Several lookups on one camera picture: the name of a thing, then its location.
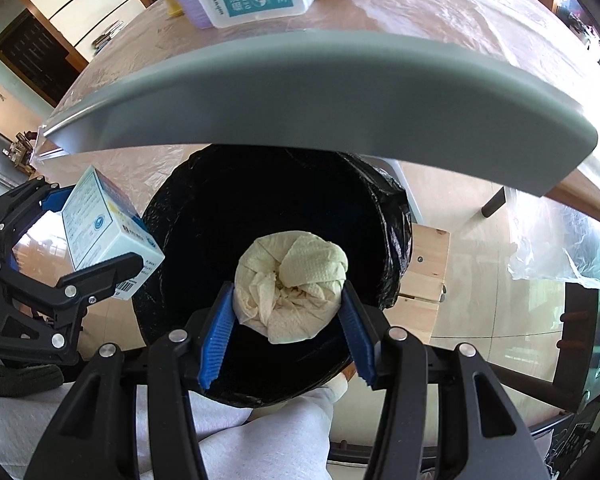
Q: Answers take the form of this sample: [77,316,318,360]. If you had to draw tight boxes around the white blue medicine box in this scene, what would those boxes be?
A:
[61,166,164,300]

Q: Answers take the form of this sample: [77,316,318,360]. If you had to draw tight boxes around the beige paper towel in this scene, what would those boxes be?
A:
[233,231,349,344]

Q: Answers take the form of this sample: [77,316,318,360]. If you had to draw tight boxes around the black lined trash bin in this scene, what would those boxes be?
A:
[133,144,412,398]

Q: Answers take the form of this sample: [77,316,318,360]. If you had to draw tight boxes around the wooden stool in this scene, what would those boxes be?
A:
[385,223,451,344]

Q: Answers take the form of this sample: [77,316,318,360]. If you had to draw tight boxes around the grey sweatpants leg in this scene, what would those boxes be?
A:
[0,373,349,479]

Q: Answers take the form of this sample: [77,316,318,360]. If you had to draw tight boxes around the dark wooden chair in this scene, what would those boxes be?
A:
[479,282,600,480]

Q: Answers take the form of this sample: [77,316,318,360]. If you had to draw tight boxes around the grey table edge guard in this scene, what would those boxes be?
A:
[42,30,598,196]

